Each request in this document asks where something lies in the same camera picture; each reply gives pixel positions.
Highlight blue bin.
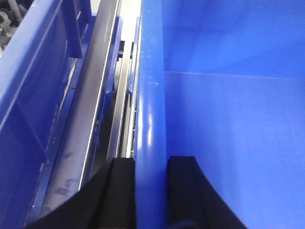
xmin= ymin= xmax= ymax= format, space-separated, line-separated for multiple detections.
xmin=0 ymin=0 xmax=97 ymax=229
xmin=134 ymin=0 xmax=305 ymax=229

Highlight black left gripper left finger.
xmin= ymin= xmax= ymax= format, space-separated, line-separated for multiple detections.
xmin=27 ymin=158 xmax=136 ymax=229

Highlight steel divider rail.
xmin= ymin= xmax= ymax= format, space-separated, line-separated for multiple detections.
xmin=39 ymin=0 xmax=122 ymax=218

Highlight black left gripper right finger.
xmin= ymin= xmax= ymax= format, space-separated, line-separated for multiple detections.
xmin=167 ymin=156 xmax=246 ymax=229

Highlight grey parts in bin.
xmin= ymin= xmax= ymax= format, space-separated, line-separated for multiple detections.
xmin=0 ymin=0 xmax=33 ymax=55

